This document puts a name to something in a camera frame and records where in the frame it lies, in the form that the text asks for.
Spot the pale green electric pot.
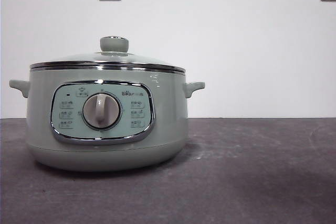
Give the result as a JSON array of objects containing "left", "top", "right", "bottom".
[{"left": 8, "top": 63, "right": 206, "bottom": 173}]

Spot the glass lid with green knob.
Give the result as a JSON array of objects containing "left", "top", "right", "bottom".
[{"left": 29, "top": 36, "right": 186, "bottom": 74}]

